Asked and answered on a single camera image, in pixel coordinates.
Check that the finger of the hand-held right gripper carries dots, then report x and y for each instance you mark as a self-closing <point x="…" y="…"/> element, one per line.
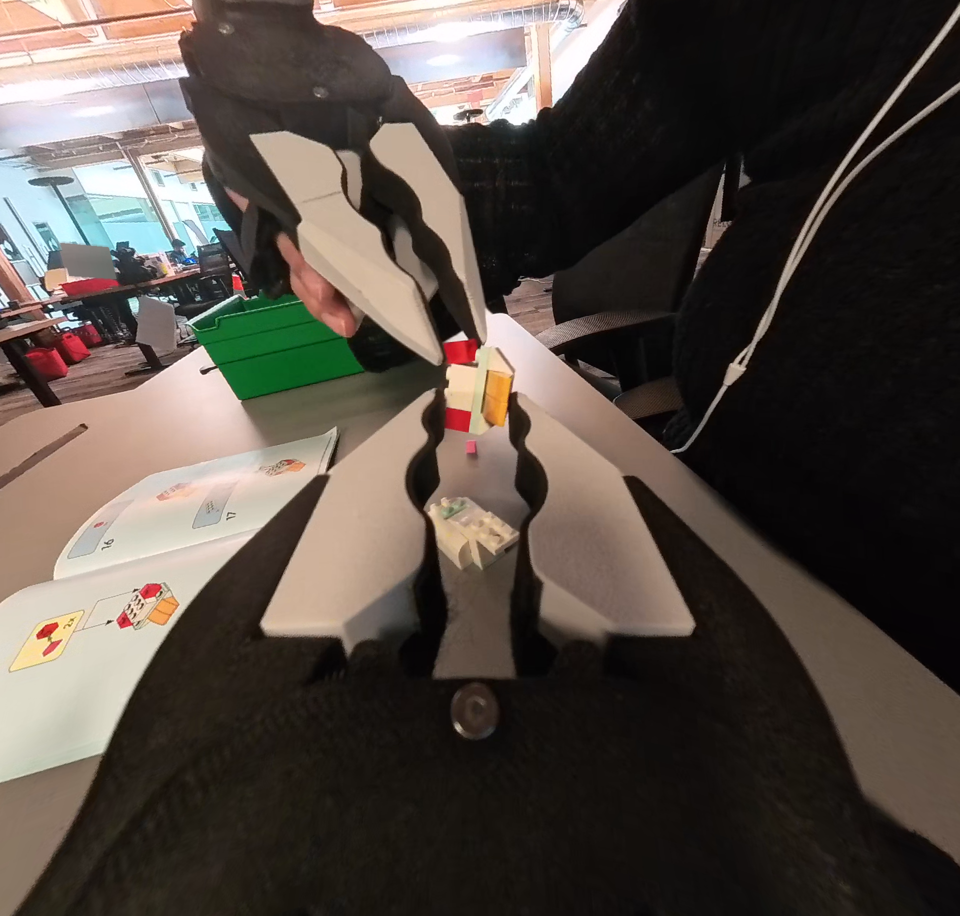
<point x="439" y="196"/>
<point x="330" y="233"/>

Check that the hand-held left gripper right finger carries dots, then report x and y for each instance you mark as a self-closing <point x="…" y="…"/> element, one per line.
<point x="600" y="556"/>

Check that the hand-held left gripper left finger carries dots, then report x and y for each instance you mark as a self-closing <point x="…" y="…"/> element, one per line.
<point x="352" y="548"/>

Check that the white red orange lego assembly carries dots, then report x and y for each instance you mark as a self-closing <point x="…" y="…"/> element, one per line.
<point x="465" y="392"/>

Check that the person's right forearm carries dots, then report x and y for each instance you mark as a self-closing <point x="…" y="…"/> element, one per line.
<point x="570" y="181"/>

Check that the white flat lego assembly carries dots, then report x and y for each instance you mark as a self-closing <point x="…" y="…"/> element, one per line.
<point x="472" y="537"/>

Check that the open lego instruction booklet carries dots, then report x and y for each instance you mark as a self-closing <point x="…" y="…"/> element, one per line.
<point x="45" y="691"/>

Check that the person's right hand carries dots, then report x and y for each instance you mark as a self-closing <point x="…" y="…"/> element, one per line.
<point x="319" y="297"/>

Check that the black background office chair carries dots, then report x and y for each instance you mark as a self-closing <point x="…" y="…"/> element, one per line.
<point x="215" y="267"/>

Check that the green plastic bin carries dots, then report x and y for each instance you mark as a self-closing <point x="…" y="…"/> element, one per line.
<point x="277" y="353"/>

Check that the red tray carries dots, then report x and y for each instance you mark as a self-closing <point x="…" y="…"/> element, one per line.
<point x="90" y="287"/>

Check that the long wooden office desk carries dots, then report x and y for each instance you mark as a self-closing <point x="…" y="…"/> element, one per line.
<point x="82" y="301"/>

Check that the red bag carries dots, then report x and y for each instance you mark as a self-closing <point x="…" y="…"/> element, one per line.
<point x="79" y="344"/>
<point x="46" y="361"/>

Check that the person's black sweater torso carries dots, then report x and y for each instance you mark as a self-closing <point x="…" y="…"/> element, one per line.
<point x="862" y="421"/>

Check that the silver ventilation duct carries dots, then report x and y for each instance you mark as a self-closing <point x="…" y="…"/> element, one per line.
<point x="480" y="16"/>

